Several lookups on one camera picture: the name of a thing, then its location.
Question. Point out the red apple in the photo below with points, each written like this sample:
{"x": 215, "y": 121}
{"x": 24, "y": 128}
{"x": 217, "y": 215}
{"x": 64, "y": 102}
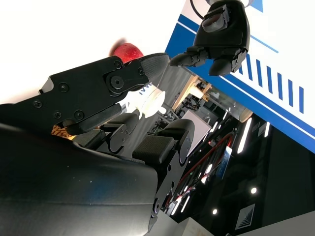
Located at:
{"x": 128, "y": 52}

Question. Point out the wooden rack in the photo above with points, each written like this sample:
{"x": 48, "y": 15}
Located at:
{"x": 197, "y": 86}

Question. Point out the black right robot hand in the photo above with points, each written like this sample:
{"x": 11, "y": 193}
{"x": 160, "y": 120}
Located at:
{"x": 73, "y": 172}

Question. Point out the white lidded mug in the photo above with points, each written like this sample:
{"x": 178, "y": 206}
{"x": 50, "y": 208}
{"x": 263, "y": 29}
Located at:
{"x": 150, "y": 103}

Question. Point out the blue white striped banner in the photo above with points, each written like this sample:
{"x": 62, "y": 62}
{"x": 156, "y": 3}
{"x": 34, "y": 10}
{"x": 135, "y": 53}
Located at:
{"x": 278, "y": 103}

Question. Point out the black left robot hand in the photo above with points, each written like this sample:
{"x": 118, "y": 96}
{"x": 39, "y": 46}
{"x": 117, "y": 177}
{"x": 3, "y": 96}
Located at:
{"x": 229, "y": 32}

